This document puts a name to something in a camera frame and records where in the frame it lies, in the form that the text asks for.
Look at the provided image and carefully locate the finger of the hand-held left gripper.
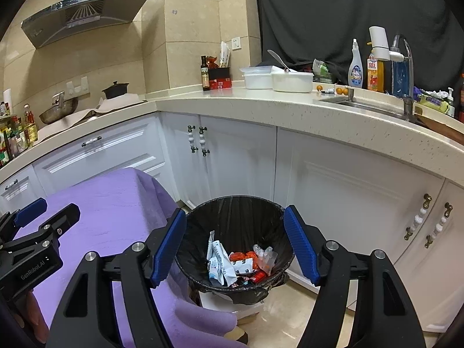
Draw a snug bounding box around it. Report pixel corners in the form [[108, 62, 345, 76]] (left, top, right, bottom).
[[7, 203, 81, 253], [0, 197, 48, 240]]

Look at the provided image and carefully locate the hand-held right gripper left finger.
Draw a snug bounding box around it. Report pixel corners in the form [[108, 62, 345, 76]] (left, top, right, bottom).
[[47, 207, 187, 348]]

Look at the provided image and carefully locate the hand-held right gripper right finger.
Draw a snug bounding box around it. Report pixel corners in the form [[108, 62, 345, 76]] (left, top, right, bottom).
[[283, 205, 426, 348]]

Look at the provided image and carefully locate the clear plastic bag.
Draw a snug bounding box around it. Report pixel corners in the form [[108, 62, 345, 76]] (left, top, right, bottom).
[[253, 244, 278, 272]]

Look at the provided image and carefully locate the large white tube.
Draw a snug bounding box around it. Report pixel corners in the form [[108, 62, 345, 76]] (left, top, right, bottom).
[[206, 230, 237, 286]]

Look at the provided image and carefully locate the orange snack wrapper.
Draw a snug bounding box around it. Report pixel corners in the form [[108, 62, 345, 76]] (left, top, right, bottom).
[[229, 251, 259, 274]]

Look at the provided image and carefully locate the trash bin with black bag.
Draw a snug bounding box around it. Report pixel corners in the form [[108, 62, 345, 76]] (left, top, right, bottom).
[[175, 196, 295, 318]]

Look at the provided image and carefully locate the person's left hand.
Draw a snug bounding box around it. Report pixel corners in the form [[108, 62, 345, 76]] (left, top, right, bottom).
[[7, 290, 49, 345]]

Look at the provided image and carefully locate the purple tablecloth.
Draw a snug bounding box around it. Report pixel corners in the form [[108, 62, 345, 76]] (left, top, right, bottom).
[[0, 167, 238, 348]]

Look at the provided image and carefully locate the group of condiment bottles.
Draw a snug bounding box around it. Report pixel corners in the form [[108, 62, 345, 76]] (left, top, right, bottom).
[[0, 89, 28, 167]]

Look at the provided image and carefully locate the wide white cabinet door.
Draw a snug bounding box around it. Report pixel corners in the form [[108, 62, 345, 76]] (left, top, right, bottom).
[[32, 112, 178, 198]]

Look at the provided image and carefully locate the yellow cooking oil bottle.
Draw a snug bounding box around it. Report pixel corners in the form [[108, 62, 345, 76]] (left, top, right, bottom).
[[22, 104, 39, 146]]

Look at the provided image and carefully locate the steel frying pan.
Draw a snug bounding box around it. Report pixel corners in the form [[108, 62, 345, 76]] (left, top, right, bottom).
[[39, 92, 79, 125]]

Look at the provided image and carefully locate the beige kitchen countertop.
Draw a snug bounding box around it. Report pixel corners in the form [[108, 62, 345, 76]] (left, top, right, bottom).
[[0, 81, 464, 204]]

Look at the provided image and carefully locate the black lidded pot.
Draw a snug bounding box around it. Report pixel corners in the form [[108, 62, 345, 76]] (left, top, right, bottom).
[[102, 81, 130, 99]]

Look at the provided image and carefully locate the steel sink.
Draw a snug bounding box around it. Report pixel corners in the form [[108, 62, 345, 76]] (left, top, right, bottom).
[[319, 94, 428, 124]]

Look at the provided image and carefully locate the white open container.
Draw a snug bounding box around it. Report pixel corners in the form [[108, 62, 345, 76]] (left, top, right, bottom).
[[271, 70, 314, 93]]

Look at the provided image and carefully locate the white container with lid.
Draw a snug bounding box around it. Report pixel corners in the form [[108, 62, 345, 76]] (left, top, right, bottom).
[[239, 66, 276, 89]]

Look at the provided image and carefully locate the red box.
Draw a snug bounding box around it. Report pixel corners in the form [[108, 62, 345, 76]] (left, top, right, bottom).
[[209, 67, 232, 89]]

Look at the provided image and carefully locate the dark olive oil bottle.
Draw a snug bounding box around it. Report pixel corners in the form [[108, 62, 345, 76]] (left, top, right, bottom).
[[200, 55, 211, 91]]

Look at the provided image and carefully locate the white spray bottle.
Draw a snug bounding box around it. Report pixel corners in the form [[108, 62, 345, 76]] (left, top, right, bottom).
[[348, 39, 364, 88]]

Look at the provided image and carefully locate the brown wooden board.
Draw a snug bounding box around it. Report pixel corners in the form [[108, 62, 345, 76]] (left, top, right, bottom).
[[415, 114, 464, 142]]

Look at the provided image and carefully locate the orange dish soap bottle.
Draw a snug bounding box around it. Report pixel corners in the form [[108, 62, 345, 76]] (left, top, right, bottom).
[[367, 52, 385, 92]]

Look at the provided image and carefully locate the metal spoon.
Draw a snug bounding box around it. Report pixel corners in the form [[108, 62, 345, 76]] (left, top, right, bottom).
[[267, 50, 291, 73]]

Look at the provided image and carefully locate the yellow green packet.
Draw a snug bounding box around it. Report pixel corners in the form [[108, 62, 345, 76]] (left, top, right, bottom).
[[417, 92, 450, 113]]

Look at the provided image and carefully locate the blue bottle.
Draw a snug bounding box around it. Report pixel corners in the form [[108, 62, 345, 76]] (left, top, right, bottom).
[[391, 60, 411, 98]]

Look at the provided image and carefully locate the white upright packet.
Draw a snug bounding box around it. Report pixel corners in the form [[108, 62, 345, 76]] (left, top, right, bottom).
[[219, 41, 231, 68]]

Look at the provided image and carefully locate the steel range hood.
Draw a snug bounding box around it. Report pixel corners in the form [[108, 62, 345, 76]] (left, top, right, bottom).
[[21, 0, 152, 49]]

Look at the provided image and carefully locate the steel faucet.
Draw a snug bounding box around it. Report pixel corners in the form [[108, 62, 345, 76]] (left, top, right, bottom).
[[389, 34, 416, 117]]

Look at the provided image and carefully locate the dark sauce bottle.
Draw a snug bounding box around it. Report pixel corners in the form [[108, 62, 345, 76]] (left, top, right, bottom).
[[457, 73, 464, 122]]

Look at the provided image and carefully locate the white water filter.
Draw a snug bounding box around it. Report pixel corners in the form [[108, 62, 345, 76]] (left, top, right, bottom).
[[369, 26, 404, 62]]

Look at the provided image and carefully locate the black curtain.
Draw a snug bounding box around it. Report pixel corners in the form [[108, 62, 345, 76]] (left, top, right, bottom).
[[254, 0, 464, 97]]

